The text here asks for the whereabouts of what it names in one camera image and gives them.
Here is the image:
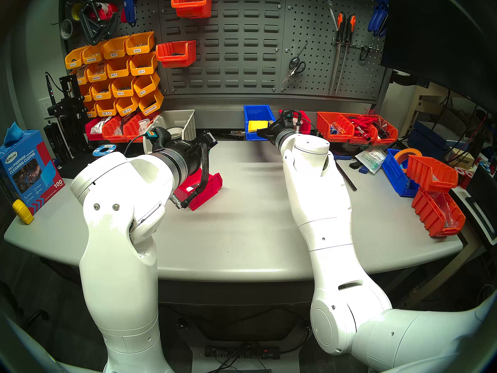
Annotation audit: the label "blue cleaning cloth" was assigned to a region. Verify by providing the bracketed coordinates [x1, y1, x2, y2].
[4, 122, 24, 143]

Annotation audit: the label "white pouch green print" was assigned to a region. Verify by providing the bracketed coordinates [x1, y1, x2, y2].
[355, 148, 387, 174]

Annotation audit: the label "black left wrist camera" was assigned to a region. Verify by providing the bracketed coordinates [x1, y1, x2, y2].
[144, 127, 173, 151]

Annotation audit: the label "black tray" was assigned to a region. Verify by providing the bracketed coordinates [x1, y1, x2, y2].
[466, 164, 497, 244]

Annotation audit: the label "dark blue storage crate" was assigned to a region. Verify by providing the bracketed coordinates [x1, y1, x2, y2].
[408, 120, 466, 159]

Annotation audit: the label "red cans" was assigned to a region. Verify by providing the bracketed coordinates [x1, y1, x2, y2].
[454, 166, 476, 189]

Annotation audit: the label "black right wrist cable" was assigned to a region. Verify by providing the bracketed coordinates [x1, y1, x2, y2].
[291, 110, 313, 134]

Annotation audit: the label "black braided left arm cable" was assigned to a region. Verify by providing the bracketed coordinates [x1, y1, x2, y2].
[171, 143, 210, 209]

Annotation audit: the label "metal wire hook rack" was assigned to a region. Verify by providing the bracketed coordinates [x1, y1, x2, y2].
[333, 38, 385, 52]

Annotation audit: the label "blue bin with orange tape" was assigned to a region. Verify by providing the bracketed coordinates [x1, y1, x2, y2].
[382, 149, 422, 198]

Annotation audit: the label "yellow bin labelled M4-6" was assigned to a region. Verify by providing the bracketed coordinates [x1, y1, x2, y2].
[106, 57, 132, 79]

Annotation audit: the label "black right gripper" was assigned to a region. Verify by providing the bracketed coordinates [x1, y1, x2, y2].
[257, 118, 295, 143]

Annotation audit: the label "orange-red bin with hardware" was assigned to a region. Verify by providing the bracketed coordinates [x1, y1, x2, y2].
[102, 116, 127, 143]
[123, 112, 156, 143]

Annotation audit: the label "blue hand tool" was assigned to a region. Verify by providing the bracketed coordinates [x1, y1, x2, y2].
[121, 0, 142, 27]

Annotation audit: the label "cardboard box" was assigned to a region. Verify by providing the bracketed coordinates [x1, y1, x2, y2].
[447, 147, 476, 170]

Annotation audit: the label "blue bin with yellow pad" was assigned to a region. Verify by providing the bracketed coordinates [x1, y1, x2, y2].
[244, 105, 276, 141]

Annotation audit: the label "black handled scissors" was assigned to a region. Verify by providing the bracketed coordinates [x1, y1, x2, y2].
[282, 57, 307, 87]

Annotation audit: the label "orange handled screwdrivers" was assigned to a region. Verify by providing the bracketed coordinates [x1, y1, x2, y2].
[336, 14, 357, 95]

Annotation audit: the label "black monitor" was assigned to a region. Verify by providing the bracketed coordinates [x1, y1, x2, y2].
[381, 0, 497, 116]

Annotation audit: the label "red bin with blade pack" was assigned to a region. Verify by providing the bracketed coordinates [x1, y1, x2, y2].
[174, 167, 224, 211]

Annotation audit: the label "yellow bin labelled M2.5-6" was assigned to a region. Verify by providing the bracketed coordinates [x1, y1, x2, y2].
[95, 99, 118, 118]

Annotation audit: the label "grey pegboard panel with tapes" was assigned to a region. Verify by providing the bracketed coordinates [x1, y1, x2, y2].
[58, 0, 171, 95]

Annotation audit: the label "black instrument stand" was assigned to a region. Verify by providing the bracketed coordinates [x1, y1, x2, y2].
[47, 74, 90, 155]

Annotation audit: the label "orange-red bin with glue sticks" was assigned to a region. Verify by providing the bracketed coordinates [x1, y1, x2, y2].
[316, 112, 355, 143]

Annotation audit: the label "grey louvered wall panel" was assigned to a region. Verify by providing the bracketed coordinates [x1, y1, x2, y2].
[157, 0, 287, 96]

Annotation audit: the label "red white tape roll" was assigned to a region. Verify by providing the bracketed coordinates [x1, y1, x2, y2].
[93, 2, 118, 22]

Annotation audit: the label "large beige plastic bin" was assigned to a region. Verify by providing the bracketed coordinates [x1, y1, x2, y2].
[143, 109, 196, 153]

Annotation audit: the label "yellow bin labelled M3X8 BAG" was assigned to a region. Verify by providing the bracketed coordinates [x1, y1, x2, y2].
[82, 42, 106, 64]

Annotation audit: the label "orange tape roll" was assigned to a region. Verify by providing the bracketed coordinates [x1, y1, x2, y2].
[394, 148, 423, 171]

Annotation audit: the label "grey bench back rail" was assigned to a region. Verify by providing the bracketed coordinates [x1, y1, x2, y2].
[163, 94, 383, 130]

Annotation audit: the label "orange black handled file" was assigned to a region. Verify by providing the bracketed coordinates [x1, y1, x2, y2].
[329, 13, 347, 95]

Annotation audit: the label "yellow bin labelled M3-12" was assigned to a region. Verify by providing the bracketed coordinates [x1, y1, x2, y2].
[90, 81, 114, 101]

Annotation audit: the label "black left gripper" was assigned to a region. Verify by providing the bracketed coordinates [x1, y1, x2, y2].
[191, 131, 219, 163]

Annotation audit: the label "grey pegboard panel with tools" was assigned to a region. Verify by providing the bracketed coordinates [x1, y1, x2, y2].
[280, 0, 389, 101]

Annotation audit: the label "black bench mat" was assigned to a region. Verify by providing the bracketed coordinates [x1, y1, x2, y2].
[58, 149, 97, 179]

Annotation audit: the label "pale wooden side frame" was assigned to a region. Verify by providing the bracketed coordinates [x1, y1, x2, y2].
[400, 85, 451, 138]

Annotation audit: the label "dark metal clamp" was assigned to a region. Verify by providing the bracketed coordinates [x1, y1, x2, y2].
[80, 0, 119, 46]

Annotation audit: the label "black power strip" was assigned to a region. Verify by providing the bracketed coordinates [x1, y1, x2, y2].
[205, 345, 281, 360]

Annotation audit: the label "orange-red bin with plastic bag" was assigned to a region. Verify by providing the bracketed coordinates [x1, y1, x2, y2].
[412, 188, 466, 238]

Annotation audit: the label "blue red cleaning cloths box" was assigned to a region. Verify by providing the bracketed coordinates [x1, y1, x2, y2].
[0, 129, 66, 215]

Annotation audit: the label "yellow bin labelled M4-0.7 HEX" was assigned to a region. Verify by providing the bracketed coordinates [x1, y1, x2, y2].
[139, 89, 165, 116]

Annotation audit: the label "blue black clamp tool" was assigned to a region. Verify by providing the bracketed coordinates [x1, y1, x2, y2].
[332, 140, 365, 161]

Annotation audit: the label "red bin with tape roll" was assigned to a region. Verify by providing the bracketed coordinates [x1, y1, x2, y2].
[280, 110, 312, 136]

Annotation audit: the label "black flat metal bar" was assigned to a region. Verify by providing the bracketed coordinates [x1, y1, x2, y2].
[335, 162, 358, 191]

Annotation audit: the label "yellow bin labelled M3-6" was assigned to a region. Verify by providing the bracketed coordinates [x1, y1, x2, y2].
[133, 71, 161, 98]

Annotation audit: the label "yellow bin labelled M3X6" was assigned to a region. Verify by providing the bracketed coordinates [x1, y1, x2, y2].
[125, 31, 156, 56]

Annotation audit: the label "yellow bin labelled M3-8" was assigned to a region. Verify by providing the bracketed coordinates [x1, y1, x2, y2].
[111, 76, 137, 99]

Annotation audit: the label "blue spring clamp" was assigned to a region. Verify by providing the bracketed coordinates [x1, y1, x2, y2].
[368, 3, 383, 34]
[376, 0, 390, 37]

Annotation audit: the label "yellow bin labelled M2.5-5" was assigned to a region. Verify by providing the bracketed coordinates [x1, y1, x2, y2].
[115, 96, 141, 117]

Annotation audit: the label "orange-red bin with black tools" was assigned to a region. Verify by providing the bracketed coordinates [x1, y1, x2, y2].
[367, 115, 399, 145]

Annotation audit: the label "red bin with screw bags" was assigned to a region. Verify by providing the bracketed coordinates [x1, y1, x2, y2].
[85, 118, 107, 141]

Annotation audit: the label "yellow bin labelled M3-4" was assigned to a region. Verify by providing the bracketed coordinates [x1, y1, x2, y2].
[129, 52, 159, 76]

